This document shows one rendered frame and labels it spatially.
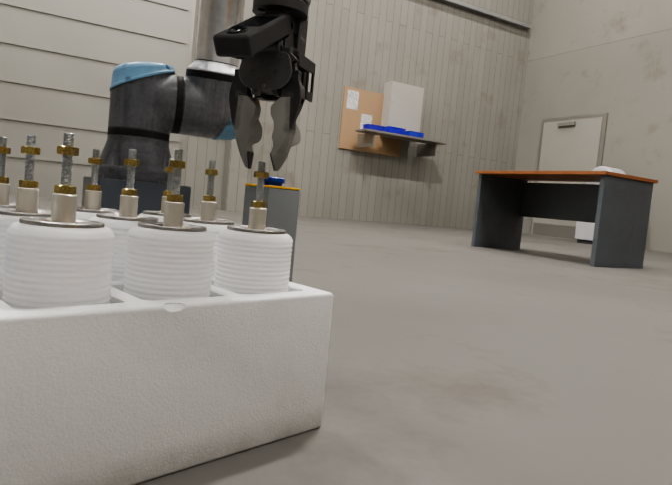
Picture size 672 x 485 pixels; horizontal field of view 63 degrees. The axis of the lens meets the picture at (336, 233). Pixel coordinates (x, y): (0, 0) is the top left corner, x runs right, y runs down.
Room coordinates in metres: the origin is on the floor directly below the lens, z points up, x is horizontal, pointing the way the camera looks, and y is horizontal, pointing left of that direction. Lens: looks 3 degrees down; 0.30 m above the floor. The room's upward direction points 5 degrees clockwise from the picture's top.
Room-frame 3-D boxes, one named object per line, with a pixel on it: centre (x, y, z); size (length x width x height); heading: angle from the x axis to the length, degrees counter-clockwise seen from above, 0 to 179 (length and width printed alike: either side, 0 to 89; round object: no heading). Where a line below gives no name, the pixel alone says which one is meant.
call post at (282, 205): (0.96, 0.12, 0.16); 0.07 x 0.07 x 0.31; 45
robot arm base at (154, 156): (1.10, 0.41, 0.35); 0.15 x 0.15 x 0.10
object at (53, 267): (0.54, 0.27, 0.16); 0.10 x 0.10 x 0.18
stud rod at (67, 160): (0.54, 0.27, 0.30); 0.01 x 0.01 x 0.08
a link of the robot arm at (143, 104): (1.10, 0.40, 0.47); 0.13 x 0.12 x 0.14; 114
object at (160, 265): (0.62, 0.19, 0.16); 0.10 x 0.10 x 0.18
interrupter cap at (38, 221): (0.54, 0.27, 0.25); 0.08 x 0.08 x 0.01
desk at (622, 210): (4.63, -1.82, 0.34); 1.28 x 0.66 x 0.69; 30
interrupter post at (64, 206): (0.54, 0.27, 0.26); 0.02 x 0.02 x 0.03
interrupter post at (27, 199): (0.62, 0.35, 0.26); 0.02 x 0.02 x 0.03
